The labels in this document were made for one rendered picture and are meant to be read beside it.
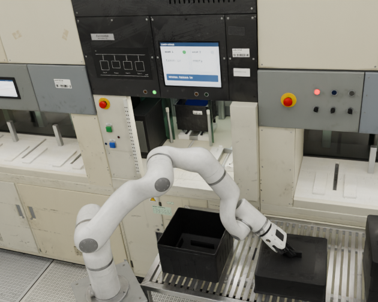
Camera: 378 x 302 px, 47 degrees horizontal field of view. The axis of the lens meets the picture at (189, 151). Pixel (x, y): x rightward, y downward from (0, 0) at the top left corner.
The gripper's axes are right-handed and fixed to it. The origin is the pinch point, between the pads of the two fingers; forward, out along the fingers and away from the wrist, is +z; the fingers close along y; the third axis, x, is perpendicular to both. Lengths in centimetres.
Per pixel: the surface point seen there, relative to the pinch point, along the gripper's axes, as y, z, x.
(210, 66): 41, -77, -20
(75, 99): 43, -118, 49
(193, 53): 41, -87, -19
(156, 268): -9, -33, 52
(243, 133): 35, -45, -9
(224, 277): -8.5, -10.9, 28.4
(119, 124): 44, -91, 42
